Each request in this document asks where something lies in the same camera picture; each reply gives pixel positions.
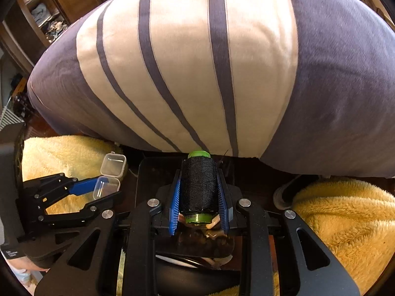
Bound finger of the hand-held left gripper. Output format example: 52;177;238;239
38;190;123;223
23;174;105;211

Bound black thread spool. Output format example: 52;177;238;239
180;149;221;224

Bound white slatted rack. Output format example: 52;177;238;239
0;104;27;128

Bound small clear plastic box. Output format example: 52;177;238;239
93;152;127;201

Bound dark wooden wardrobe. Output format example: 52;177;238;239
0;0;144;74

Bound yellow fluffy rug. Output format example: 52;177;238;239
272;176;395;296
21;135;128;217

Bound wooden shelf unit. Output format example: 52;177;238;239
23;0;70;42

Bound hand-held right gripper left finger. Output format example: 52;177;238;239
34;169;183;296

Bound black plastic bin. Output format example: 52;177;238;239
135;156;245;260

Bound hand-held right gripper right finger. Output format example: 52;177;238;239
216;169;362;296

